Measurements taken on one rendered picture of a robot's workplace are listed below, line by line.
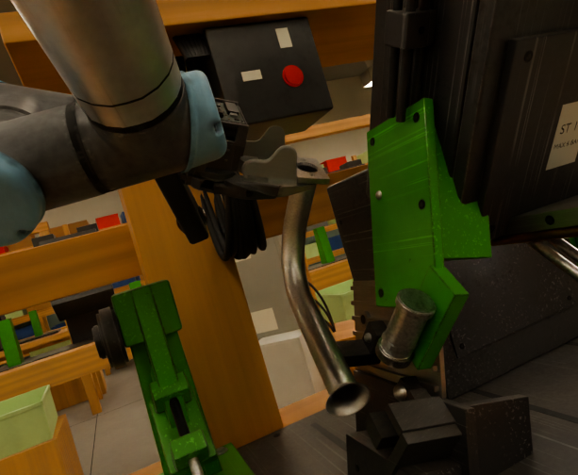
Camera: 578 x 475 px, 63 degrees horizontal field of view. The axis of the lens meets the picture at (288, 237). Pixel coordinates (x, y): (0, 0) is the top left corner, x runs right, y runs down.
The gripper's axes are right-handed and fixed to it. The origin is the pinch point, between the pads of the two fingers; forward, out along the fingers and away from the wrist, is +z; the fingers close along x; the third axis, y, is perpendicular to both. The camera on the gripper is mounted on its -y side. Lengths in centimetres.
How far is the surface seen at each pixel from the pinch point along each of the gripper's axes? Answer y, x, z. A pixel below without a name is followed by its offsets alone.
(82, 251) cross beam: -27.0, 19.3, -24.8
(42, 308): -480, 485, -97
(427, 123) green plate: 12.4, -8.9, 7.3
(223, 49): 8.0, 23.3, -7.5
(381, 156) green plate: 6.1, -3.3, 7.4
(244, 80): 5.0, 20.5, -4.2
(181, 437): -24.3, -17.3, -11.9
